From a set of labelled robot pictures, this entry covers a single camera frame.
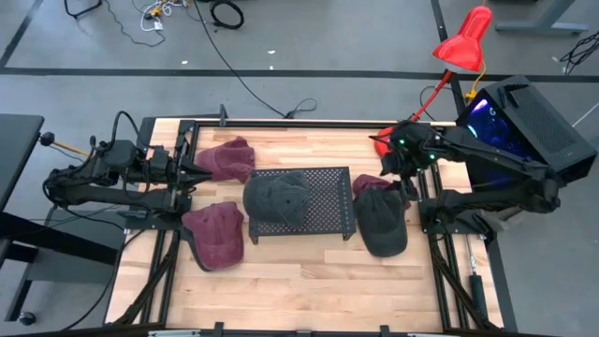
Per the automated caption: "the coiled black cable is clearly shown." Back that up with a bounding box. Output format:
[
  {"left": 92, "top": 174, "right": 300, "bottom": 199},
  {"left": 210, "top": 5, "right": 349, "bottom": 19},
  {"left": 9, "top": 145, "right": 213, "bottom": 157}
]
[{"left": 209, "top": 0, "right": 245, "bottom": 30}]

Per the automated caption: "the black glass-sided computer tower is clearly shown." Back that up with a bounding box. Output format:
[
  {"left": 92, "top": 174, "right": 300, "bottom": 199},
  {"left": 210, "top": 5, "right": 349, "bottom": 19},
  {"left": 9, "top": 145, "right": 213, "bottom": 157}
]
[{"left": 456, "top": 74, "right": 598, "bottom": 188}]

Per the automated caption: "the black wheeled stand base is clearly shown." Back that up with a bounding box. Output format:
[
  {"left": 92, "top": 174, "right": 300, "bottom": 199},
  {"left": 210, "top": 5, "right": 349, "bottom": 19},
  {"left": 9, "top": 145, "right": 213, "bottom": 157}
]
[{"left": 0, "top": 208, "right": 128, "bottom": 328}]

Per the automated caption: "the maroon baseball cap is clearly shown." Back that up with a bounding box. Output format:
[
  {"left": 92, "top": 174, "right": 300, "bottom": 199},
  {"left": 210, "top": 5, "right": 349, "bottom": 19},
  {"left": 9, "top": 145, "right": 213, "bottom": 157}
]
[
  {"left": 194, "top": 135, "right": 256, "bottom": 184},
  {"left": 351, "top": 173, "right": 413, "bottom": 210},
  {"left": 181, "top": 201, "right": 245, "bottom": 272}
]

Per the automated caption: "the grey desk leg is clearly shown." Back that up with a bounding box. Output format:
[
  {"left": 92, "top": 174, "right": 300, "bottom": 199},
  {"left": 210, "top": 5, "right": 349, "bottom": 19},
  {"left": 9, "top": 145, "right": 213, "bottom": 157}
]
[{"left": 494, "top": 0, "right": 590, "bottom": 37}]

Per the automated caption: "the yellow hanging cable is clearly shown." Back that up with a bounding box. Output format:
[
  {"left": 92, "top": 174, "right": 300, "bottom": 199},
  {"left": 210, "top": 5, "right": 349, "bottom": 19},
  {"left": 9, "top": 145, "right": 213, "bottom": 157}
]
[{"left": 39, "top": 132, "right": 91, "bottom": 158}]

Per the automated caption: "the black aluminium table frame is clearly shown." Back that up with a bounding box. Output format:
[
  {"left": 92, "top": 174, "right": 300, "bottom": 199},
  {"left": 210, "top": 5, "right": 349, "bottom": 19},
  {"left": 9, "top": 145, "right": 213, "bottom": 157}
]
[{"left": 111, "top": 103, "right": 519, "bottom": 337}]

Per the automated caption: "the black gas strut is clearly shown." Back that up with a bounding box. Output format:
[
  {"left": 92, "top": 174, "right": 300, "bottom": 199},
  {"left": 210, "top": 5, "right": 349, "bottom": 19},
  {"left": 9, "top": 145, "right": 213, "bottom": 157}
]
[{"left": 465, "top": 233, "right": 490, "bottom": 324}]

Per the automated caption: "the black perforated metal riser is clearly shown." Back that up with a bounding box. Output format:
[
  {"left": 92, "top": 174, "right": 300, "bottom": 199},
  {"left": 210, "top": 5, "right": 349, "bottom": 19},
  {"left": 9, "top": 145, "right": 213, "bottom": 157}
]
[{"left": 247, "top": 166, "right": 358, "bottom": 244}]

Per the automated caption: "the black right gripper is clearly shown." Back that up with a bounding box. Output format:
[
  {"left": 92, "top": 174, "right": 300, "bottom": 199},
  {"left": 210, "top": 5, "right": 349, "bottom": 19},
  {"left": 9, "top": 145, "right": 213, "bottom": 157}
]
[{"left": 368, "top": 122, "right": 444, "bottom": 203}]

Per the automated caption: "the yellow extension cord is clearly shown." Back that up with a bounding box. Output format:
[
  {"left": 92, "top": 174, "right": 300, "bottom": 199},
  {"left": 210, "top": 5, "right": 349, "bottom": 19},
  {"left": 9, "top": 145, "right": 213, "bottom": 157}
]
[{"left": 464, "top": 59, "right": 488, "bottom": 102}]

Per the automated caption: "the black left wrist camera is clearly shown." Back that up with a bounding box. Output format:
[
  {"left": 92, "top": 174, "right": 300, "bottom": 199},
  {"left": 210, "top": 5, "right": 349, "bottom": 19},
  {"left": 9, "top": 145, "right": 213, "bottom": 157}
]
[{"left": 149, "top": 147, "right": 170, "bottom": 173}]

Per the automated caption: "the red desk lamp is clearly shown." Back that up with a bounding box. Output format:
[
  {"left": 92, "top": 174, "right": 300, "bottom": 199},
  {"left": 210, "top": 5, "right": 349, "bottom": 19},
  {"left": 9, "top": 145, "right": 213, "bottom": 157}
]
[{"left": 373, "top": 5, "right": 494, "bottom": 158}]

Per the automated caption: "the black desk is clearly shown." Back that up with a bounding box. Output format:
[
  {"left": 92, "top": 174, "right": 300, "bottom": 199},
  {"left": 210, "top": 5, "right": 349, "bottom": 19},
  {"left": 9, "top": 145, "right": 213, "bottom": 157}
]
[{"left": 0, "top": 113, "right": 46, "bottom": 212}]

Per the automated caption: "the black cable bundle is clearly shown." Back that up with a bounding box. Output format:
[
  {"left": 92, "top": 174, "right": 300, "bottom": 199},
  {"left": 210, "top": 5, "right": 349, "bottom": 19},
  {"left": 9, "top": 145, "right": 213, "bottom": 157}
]
[{"left": 559, "top": 30, "right": 599, "bottom": 76}]

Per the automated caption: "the long black floor cable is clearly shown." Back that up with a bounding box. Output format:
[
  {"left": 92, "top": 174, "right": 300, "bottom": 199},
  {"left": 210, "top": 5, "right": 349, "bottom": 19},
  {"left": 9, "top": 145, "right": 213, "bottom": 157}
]
[{"left": 194, "top": 0, "right": 319, "bottom": 121}]

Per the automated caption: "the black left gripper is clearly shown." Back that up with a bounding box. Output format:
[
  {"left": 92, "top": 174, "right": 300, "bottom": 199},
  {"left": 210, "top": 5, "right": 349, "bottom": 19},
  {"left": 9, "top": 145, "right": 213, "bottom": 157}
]
[{"left": 150, "top": 139, "right": 214, "bottom": 207}]

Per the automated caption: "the white power strip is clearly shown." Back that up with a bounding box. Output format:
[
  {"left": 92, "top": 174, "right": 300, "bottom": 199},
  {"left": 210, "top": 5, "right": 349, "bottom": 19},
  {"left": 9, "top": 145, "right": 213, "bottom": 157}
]
[{"left": 139, "top": 0, "right": 188, "bottom": 33}]

